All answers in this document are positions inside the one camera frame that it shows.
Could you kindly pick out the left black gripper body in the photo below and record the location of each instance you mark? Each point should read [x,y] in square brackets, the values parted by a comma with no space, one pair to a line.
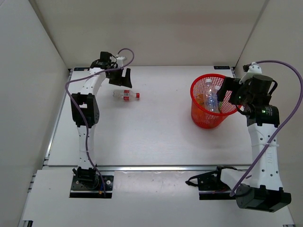
[112,67]

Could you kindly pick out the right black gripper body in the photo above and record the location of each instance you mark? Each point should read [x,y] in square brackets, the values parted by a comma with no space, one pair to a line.
[242,96]

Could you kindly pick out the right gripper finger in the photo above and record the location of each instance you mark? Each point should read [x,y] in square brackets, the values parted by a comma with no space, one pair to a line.
[246,67]
[235,87]

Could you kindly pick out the red label clear bottle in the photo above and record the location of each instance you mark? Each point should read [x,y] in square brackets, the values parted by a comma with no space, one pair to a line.
[126,95]

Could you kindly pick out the clear unlabelled plastic bottle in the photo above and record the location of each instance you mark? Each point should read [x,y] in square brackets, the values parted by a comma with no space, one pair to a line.
[209,97]

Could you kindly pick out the blue label clear bottle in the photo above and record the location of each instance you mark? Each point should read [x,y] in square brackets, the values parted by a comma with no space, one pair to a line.
[219,103]

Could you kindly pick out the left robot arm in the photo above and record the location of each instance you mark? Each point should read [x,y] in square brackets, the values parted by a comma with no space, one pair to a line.
[85,111]

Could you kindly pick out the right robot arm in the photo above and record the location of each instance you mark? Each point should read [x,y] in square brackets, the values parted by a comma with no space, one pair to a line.
[260,187]

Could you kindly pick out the red mesh plastic bin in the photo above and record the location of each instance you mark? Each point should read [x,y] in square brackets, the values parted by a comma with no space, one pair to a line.
[206,110]

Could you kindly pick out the right corner dark label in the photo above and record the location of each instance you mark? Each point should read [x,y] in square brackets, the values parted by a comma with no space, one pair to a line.
[222,67]

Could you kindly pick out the corner dark label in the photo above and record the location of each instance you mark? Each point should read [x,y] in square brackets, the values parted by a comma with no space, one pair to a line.
[222,67]
[81,69]

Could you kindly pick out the left corner dark label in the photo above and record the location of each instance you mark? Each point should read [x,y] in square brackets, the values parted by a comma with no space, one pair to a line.
[81,69]

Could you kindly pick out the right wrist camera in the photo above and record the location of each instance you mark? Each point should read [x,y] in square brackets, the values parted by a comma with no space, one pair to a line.
[254,69]

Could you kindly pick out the aluminium table edge rail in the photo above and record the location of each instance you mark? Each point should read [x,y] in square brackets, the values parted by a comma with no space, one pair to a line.
[156,168]

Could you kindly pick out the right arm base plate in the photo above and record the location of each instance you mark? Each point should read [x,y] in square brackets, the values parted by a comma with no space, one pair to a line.
[210,187]

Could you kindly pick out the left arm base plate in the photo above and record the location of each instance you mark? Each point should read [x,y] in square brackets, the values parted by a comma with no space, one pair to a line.
[93,191]

